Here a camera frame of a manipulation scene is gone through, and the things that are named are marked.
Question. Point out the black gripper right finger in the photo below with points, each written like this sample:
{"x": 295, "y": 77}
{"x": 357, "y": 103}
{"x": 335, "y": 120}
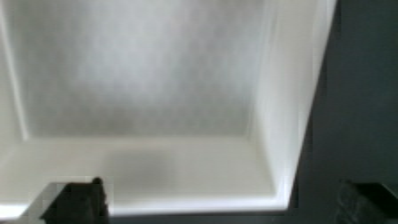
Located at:
{"x": 366, "y": 204}

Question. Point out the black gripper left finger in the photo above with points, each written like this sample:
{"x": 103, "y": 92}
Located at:
{"x": 78, "y": 206}

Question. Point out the white front drawer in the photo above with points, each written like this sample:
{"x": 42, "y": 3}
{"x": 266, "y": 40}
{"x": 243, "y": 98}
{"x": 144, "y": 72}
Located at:
{"x": 156, "y": 92}

